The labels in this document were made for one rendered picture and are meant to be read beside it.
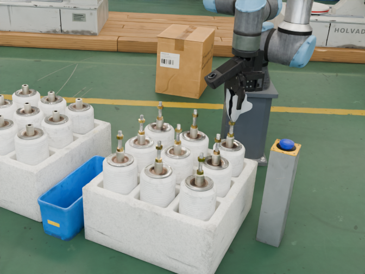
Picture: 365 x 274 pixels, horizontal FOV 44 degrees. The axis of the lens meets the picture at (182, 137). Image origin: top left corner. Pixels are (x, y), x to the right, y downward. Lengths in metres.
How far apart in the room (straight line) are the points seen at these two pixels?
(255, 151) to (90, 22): 1.72
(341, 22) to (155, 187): 2.32
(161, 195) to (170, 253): 0.16
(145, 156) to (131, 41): 1.80
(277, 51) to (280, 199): 0.54
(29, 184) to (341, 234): 0.97
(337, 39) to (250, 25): 2.12
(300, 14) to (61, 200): 0.97
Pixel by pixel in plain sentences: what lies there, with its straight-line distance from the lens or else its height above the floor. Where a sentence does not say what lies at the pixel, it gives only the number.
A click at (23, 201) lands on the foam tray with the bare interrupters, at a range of 1.46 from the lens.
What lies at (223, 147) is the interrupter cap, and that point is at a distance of 1.33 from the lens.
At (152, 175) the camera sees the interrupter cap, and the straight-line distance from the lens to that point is 1.18.
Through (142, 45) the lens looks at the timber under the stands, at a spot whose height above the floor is 0.05.
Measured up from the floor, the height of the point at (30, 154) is 0.21.
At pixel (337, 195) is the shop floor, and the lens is 1.69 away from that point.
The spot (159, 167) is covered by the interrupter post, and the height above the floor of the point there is 0.27.
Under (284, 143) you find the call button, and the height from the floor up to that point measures 0.33.
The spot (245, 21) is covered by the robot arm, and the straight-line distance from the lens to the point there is 1.20.
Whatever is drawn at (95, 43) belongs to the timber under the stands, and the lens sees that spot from 3.07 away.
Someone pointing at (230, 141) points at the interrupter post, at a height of 0.27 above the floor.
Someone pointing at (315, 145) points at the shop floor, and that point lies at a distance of 2.00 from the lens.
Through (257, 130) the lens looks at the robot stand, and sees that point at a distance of 1.71.
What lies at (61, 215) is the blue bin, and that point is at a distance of 1.32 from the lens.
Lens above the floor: 0.88
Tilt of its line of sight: 27 degrees down
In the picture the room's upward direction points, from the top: 3 degrees clockwise
